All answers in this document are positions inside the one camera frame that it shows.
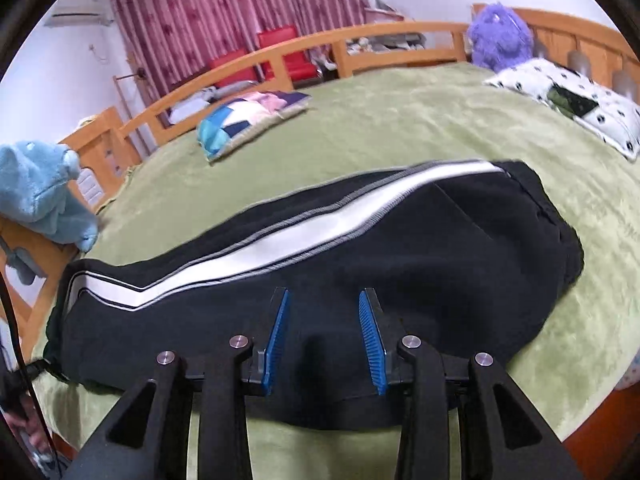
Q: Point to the purple plush toy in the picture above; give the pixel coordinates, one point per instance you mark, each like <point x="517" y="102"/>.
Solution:
<point x="500" y="40"/>

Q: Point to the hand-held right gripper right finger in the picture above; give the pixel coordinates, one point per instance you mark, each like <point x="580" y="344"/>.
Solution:
<point x="372" y="340"/>

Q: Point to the white bedding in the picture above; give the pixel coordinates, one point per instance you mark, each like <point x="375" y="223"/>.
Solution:
<point x="192" y="105"/>

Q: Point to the wooden nightstand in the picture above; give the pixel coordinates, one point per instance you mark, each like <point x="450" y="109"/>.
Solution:
<point x="47" y="265"/>

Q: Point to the wooden coat stand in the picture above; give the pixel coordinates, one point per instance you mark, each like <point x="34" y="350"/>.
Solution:
<point x="131" y="110"/>

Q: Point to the green fleece blanket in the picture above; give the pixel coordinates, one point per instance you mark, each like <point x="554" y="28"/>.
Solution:
<point x="400" y="125"/>

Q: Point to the white air conditioner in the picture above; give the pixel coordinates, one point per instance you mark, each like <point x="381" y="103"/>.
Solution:
<point x="80" y="17"/>

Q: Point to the pink curtain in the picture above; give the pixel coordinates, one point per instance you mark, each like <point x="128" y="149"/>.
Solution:
<point x="225" y="5"/>

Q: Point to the white pillow with black dots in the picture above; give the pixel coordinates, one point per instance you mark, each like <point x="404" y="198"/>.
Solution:
<point x="530" y="77"/>

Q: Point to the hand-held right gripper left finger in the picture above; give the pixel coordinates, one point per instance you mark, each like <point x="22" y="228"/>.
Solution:
<point x="277" y="340"/>

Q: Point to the person's left hand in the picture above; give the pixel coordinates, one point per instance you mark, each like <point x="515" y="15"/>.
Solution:
<point x="35" y="437"/>

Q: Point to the black pants with white stripe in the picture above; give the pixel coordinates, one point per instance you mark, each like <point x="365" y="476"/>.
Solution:
<point x="450" y="260"/>

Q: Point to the blue plush toy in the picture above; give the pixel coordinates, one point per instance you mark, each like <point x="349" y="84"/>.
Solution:
<point x="35" y="185"/>

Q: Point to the white ribbed panel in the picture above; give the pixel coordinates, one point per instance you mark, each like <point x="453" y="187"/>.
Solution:
<point x="89" y="185"/>

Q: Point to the wooden bed frame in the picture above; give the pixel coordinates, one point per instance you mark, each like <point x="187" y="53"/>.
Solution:
<point x="400" y="30"/>

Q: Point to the patchwork pillow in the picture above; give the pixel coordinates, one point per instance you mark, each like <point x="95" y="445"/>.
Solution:
<point x="240" y="120"/>

